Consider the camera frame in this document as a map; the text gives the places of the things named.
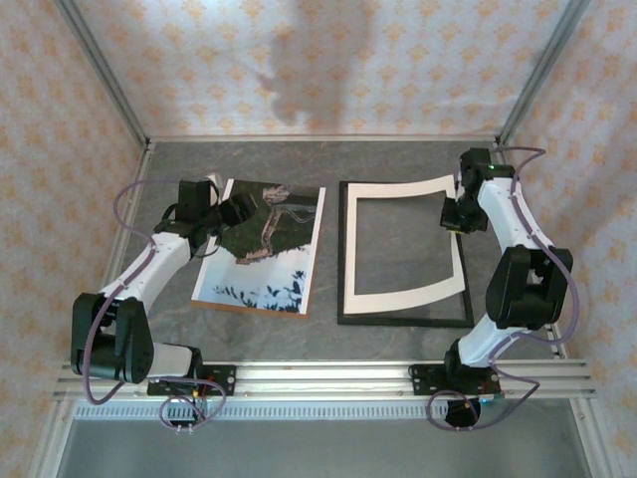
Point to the grey metal panel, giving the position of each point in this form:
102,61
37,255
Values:
318,448

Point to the white picture mat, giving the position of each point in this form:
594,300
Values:
351,249

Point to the aluminium mounting rail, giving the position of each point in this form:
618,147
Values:
323,381

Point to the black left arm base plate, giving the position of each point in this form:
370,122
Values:
221,378

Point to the Great Wall landscape photo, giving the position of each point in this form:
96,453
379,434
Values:
278,259

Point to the brown frame backing board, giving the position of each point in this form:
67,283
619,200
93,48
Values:
249,309

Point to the aluminium table edge rail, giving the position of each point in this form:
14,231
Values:
323,138

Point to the aluminium side rail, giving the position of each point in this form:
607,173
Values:
140,169
560,351

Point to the aluminium corner post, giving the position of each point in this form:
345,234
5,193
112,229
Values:
105,70
540,70

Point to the black picture frame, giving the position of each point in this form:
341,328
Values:
398,321

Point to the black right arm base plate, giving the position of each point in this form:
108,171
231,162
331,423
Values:
423,378

